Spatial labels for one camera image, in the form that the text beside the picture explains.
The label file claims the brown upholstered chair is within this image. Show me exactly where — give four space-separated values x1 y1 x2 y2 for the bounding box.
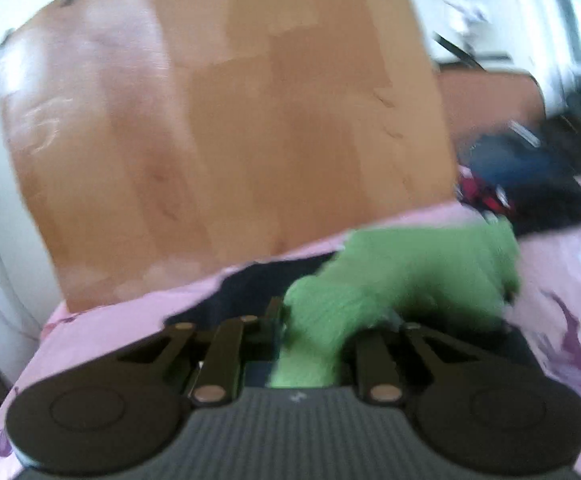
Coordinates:
437 68 546 152

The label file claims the pink floral bed sheet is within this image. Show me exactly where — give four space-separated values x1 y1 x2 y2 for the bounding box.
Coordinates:
5 181 581 472

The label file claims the wooden headboard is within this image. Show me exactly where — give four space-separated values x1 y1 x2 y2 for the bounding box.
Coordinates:
0 0 456 311

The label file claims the green and navy knit sweater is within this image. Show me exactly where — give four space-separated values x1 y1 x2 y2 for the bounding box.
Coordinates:
167 220 519 388

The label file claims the black red striped garment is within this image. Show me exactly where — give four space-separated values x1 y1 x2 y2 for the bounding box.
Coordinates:
456 131 581 237

